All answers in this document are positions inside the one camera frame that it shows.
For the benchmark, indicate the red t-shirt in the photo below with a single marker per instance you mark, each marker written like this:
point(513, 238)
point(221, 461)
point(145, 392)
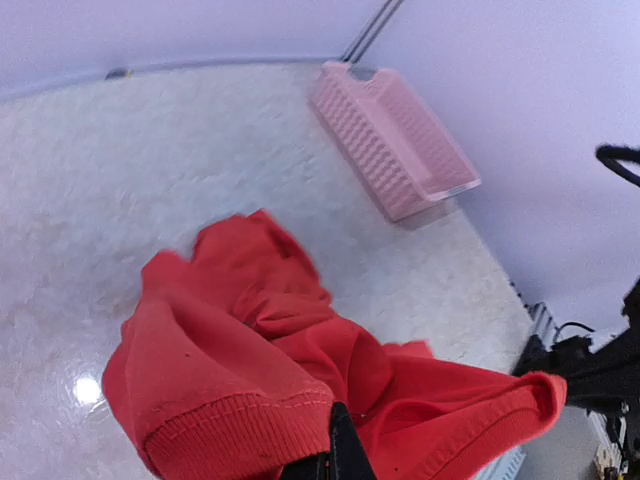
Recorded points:
point(234, 364)

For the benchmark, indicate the pink plastic basket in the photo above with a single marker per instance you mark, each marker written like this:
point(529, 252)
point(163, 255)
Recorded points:
point(403, 154)

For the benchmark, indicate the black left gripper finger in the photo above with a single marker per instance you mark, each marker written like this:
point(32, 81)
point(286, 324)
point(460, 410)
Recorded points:
point(346, 460)

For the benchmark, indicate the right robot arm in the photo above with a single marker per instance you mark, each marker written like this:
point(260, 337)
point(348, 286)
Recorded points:
point(604, 381)

